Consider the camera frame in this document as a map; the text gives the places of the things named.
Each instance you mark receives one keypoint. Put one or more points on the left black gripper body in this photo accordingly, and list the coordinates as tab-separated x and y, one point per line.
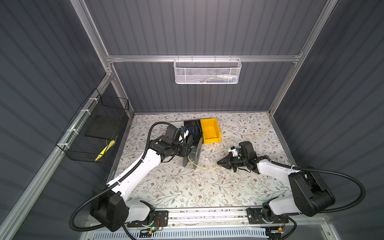
179	150

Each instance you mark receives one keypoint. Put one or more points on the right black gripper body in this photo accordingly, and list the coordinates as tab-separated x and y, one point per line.
238	161

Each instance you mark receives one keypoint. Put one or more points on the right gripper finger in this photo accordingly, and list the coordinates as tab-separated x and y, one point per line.
225	161
227	166

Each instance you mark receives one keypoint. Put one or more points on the grey perforated cable spool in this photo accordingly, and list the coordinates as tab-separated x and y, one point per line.
193	152

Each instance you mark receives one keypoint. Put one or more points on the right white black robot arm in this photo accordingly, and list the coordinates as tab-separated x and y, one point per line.
310	194

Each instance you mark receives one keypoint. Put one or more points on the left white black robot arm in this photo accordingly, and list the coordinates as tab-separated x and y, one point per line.
110	204

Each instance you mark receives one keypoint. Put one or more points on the black plastic bin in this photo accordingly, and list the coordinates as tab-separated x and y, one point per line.
195	129

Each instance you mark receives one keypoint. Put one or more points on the yellow plastic bin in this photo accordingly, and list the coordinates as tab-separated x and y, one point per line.
211	131

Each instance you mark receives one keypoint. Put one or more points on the floral table mat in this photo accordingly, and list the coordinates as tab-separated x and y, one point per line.
170	185

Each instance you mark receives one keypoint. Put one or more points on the yellow black tool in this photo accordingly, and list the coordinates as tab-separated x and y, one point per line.
102	153

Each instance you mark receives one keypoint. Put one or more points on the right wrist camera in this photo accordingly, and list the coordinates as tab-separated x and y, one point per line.
235	151

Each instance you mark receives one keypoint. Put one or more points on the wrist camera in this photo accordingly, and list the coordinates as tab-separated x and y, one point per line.
235	151
184	132

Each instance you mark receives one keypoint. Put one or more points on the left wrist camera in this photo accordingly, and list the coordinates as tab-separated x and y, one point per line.
184	132

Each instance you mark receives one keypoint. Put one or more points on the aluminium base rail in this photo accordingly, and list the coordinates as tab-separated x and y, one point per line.
198	217

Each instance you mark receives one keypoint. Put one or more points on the white wire mesh basket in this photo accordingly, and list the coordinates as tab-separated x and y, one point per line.
207	72

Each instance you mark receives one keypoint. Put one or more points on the black wire mesh basket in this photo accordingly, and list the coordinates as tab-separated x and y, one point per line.
102	118

